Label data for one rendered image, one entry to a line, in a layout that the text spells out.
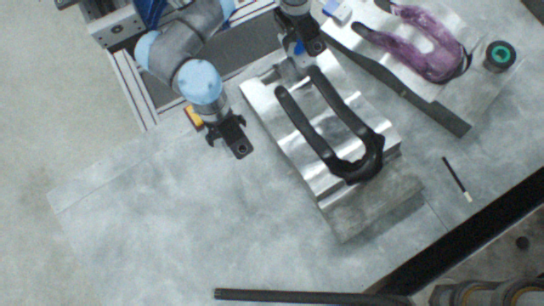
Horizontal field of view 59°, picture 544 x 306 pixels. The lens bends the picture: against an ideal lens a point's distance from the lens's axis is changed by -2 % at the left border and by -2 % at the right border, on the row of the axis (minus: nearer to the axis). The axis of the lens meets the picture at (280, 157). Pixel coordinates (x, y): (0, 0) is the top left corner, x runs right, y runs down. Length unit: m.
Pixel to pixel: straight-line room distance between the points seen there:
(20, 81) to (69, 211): 1.32
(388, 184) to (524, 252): 0.41
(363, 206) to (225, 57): 1.11
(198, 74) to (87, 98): 1.63
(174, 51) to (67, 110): 1.60
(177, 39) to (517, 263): 1.02
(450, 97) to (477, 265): 0.45
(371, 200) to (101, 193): 0.75
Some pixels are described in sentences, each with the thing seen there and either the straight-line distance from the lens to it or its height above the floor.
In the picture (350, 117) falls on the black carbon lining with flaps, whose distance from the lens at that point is 1.30.
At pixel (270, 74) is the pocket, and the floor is 0.86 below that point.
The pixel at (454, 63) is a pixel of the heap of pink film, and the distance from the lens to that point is 1.42.
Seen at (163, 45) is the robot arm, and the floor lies 1.28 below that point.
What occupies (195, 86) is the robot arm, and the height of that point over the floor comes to 1.30.
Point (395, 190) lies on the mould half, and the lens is 1.30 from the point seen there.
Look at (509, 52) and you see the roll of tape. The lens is 1.42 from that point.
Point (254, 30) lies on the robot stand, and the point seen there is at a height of 0.21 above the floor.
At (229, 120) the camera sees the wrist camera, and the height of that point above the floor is 1.12.
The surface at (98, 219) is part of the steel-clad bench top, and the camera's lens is 1.45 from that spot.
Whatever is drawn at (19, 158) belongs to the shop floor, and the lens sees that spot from 2.57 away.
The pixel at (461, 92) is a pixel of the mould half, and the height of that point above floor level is 0.91.
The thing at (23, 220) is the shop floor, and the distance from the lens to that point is 2.49.
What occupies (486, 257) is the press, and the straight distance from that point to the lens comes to 1.42.
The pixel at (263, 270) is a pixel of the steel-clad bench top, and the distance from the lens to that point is 1.33.
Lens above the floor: 2.12
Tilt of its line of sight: 75 degrees down
